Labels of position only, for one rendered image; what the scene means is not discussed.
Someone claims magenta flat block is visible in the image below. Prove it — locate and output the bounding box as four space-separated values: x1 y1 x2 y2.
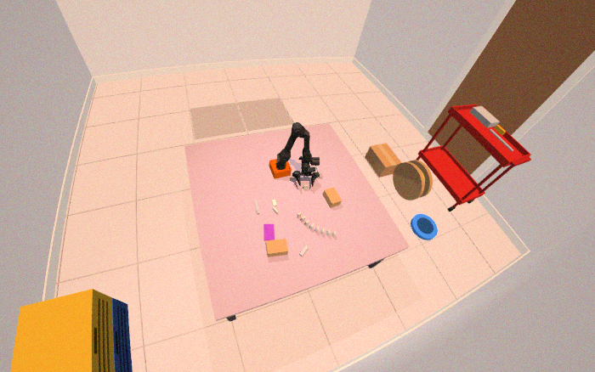
263 224 275 240

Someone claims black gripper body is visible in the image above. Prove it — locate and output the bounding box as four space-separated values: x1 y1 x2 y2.
292 164 320 177

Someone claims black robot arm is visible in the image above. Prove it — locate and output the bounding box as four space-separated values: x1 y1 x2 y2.
275 122 320 174

